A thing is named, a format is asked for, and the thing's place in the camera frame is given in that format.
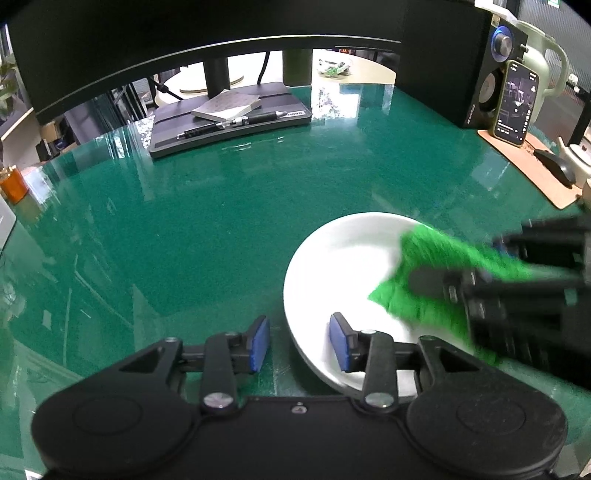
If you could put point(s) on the white ceramic item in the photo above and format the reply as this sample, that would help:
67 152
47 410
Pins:
579 154

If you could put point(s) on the black curved monitor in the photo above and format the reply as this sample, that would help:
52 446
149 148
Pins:
184 27

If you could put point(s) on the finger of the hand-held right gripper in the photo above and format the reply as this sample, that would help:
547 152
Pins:
508 290
545 242

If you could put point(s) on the black pen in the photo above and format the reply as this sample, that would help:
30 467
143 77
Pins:
258 117

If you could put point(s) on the white desk organizer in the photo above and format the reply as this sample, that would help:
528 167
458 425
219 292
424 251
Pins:
4 221

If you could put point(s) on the white plate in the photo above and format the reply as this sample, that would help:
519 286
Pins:
341 272

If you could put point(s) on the dark-leaved potted plant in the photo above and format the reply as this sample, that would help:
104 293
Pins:
7 92

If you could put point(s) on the black speaker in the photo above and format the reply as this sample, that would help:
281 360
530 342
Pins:
438 60

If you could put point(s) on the cork mouse pad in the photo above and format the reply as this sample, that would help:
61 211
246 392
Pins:
517 157

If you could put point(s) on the pale green kettle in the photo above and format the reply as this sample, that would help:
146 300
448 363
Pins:
540 50

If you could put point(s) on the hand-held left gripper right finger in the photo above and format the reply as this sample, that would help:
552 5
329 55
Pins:
339 344

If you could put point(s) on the green microfibre cloth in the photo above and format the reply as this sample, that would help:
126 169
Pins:
434 254

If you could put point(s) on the orange pot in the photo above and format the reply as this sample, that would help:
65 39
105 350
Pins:
14 184

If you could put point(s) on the grey notepad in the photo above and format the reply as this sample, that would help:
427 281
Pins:
226 105

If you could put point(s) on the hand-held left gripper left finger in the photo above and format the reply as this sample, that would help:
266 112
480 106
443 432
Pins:
261 344

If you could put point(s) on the black smartphone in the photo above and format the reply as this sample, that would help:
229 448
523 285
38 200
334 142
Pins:
517 106

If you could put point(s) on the black computer mouse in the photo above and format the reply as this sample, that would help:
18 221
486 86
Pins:
556 168

